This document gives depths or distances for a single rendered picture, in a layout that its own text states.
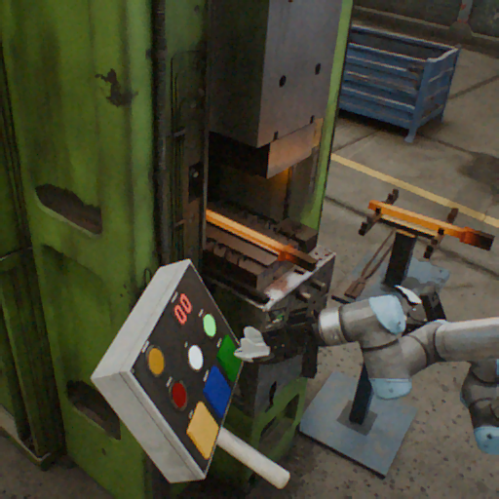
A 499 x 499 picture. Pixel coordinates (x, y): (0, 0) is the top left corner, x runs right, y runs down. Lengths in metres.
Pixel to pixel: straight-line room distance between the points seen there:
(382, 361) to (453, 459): 1.47
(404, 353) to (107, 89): 0.78
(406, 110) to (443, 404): 3.14
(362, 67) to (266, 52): 4.15
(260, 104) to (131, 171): 0.31
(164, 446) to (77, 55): 0.84
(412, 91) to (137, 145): 4.16
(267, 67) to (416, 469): 1.72
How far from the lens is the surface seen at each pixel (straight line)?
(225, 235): 1.68
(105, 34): 1.18
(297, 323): 1.15
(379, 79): 5.32
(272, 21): 1.24
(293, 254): 1.59
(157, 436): 1.06
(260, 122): 1.29
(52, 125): 1.52
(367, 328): 1.10
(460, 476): 2.50
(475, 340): 1.10
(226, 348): 1.24
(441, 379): 2.83
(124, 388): 1.00
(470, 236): 1.88
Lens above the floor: 1.89
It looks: 34 degrees down
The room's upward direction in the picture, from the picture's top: 5 degrees clockwise
